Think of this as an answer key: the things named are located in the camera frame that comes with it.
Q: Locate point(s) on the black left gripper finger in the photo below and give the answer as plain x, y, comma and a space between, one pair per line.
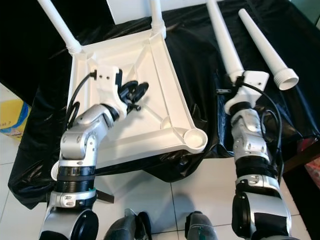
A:
131, 89
141, 92

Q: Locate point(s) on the white plastic table top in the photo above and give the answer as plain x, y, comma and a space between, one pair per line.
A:
155, 115

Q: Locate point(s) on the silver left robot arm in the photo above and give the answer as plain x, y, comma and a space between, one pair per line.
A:
80, 145

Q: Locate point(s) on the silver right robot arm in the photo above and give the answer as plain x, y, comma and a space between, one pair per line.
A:
250, 145

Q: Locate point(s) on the black plastic table cover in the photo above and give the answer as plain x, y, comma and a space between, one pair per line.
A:
200, 120

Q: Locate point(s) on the yellow cardboard box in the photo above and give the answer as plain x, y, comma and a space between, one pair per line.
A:
11, 121

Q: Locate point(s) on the black door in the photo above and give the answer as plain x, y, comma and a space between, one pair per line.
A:
15, 30

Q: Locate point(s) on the grey robot left foot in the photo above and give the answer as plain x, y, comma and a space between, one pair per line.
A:
125, 227

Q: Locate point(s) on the grey robot foot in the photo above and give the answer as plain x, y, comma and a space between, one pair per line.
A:
201, 229
125, 227

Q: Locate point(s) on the grey robot right foot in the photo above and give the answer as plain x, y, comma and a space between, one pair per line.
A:
201, 229

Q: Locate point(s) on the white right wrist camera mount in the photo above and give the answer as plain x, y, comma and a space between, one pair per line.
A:
252, 82

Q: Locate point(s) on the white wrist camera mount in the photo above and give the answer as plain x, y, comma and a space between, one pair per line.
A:
252, 82
109, 87

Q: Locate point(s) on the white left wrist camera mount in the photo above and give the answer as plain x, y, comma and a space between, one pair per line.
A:
109, 87

